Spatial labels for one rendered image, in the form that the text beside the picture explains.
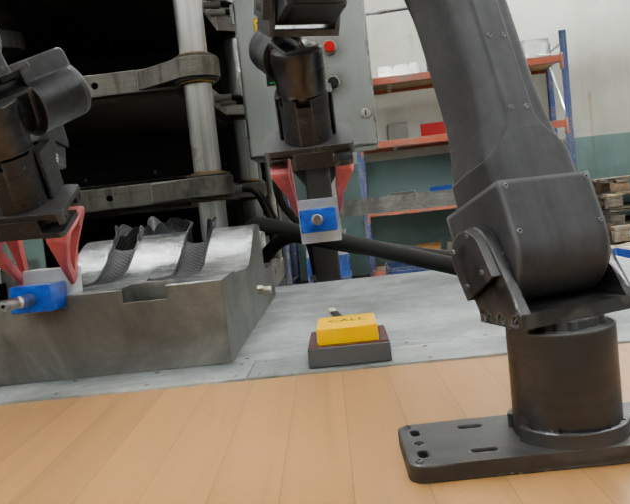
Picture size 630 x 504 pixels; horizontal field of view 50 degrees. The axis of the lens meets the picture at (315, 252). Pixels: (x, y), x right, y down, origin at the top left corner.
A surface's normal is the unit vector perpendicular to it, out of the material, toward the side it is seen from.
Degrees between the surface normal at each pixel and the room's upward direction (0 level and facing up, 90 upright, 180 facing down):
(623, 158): 90
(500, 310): 90
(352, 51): 90
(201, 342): 90
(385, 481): 0
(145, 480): 0
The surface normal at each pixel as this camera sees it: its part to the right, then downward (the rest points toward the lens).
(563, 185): 0.29, -0.30
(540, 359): -0.65, 0.13
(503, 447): -0.11, -0.99
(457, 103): -0.92, 0.10
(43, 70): 0.81, -0.04
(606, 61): -0.11, 0.08
